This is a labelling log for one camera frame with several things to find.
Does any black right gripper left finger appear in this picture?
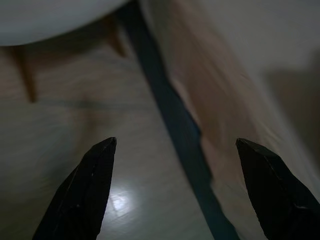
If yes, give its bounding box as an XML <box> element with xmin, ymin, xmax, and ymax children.
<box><xmin>32</xmin><ymin>136</ymin><xmax>117</xmax><ymax>240</ymax></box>

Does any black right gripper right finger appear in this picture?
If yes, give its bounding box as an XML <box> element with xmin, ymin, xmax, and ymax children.
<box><xmin>235</xmin><ymin>138</ymin><xmax>320</xmax><ymax>240</ymax></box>

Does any white plastic shell chair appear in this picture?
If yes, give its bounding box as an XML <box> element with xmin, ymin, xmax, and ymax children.
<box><xmin>0</xmin><ymin>0</ymin><xmax>133</xmax><ymax>103</ymax></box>

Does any bed with white sheet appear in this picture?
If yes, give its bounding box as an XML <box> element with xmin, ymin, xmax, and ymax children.
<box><xmin>114</xmin><ymin>0</ymin><xmax>320</xmax><ymax>240</ymax></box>

